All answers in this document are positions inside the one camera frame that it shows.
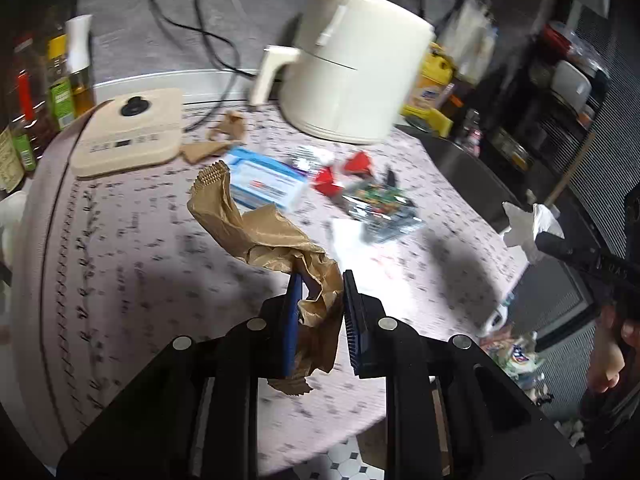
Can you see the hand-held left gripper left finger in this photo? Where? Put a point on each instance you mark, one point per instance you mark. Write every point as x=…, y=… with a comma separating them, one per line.
x=292, y=332

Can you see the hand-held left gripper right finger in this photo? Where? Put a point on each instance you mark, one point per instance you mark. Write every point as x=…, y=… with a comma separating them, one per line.
x=352, y=322

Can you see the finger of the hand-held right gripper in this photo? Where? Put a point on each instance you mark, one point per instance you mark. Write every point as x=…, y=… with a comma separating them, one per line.
x=567, y=250

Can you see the white tissue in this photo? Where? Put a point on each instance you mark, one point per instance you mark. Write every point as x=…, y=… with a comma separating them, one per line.
x=525, y=225

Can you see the brown paper bag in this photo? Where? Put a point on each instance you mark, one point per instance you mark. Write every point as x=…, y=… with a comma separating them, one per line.
x=270, y=240

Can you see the person's right forearm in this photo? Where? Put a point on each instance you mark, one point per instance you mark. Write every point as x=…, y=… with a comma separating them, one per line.
x=612, y=425

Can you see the person's right hand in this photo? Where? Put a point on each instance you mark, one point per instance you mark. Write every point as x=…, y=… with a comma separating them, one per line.
x=612, y=355

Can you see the brown cardboard panel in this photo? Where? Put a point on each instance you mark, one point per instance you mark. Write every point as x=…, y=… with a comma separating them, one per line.
x=570, y=170

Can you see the white paper sheet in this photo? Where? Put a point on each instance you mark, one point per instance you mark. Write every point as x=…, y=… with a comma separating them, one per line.
x=347, y=240

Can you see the white detergent bottle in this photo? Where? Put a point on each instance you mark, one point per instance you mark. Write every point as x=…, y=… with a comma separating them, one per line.
x=495, y=317

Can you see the steel sink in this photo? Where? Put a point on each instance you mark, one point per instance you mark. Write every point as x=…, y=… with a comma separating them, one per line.
x=465, y=175

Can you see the red wrapper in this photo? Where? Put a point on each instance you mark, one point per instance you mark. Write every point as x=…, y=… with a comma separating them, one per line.
x=359, y=164
x=327, y=180

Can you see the small red label bottle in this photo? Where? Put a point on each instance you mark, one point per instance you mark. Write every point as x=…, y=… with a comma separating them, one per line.
x=472, y=132

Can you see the blue and white carton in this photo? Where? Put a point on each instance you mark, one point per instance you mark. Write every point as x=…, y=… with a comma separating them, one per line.
x=265, y=180

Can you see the black dish rack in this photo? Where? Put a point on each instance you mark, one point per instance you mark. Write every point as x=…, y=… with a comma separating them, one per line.
x=555, y=95

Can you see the pink patterned tablecloth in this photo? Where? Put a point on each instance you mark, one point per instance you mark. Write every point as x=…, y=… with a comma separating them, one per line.
x=150, y=260

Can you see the brown paper scrap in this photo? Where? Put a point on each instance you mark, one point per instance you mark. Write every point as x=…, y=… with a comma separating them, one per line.
x=205, y=151
x=227, y=125

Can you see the yellow detergent jug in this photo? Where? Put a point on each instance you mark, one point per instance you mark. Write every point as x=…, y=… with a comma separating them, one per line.
x=430, y=90

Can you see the clear plastic bags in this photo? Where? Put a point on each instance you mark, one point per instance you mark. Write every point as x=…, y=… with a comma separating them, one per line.
x=470, y=35

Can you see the cream air fryer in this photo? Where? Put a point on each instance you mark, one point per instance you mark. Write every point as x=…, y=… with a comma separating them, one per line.
x=350, y=70

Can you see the beige appliance with black knob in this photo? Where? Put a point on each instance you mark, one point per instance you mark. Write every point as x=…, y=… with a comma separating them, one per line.
x=125, y=135

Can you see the green label glass bottle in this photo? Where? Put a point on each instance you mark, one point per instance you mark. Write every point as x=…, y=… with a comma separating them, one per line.
x=10, y=160

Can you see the yellow cap green label bottle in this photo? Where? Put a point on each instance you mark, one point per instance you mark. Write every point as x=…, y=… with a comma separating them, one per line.
x=61, y=95

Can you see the oil spray bottle white top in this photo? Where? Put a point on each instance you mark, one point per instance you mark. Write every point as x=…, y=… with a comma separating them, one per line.
x=80, y=75

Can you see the red cap dark sauce bottle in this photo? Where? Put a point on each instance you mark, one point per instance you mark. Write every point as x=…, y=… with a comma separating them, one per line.
x=30, y=105

